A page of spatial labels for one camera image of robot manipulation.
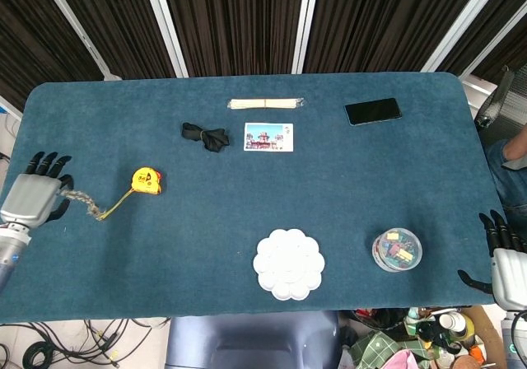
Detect building picture postcard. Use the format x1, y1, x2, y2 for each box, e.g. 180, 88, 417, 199
243, 122, 295, 152

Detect braided jute rope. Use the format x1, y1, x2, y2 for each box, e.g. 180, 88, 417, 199
57, 187, 109, 222

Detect black office chair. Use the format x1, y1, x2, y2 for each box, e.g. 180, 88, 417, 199
473, 65, 527, 147

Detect black smartphone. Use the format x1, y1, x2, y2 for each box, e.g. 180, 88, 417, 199
343, 97, 403, 127

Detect black folded cloth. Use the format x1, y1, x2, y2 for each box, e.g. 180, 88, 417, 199
181, 122, 231, 153

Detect white flower-shaped palette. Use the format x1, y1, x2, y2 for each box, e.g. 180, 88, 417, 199
252, 228, 326, 302

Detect pink cloth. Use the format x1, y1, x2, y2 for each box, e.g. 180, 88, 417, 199
380, 350, 422, 369

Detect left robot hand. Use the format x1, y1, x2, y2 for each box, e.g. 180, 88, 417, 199
0, 151, 75, 229

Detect floor cables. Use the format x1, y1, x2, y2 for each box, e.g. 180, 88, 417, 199
0, 317, 170, 369

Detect green checkered cloth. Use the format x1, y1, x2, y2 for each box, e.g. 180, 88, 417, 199
349, 330, 429, 369

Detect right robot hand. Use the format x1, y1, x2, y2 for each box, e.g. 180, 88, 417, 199
457, 208, 527, 312

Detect yellow tape measure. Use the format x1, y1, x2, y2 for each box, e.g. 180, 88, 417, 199
98, 166, 164, 222

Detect blue table cloth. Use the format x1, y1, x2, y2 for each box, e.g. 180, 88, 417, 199
0, 71, 508, 324

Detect wrapped wooden sticks bundle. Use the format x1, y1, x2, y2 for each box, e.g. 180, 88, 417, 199
227, 96, 305, 110

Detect box of assorted clutter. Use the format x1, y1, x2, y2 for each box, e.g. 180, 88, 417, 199
338, 305, 508, 369

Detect person in jeans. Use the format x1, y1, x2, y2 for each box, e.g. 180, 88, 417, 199
483, 133, 527, 217

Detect clear round box of clips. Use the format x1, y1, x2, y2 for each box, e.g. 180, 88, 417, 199
371, 227, 424, 274

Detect robot base torso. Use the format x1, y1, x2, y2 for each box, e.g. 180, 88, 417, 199
164, 310, 342, 369

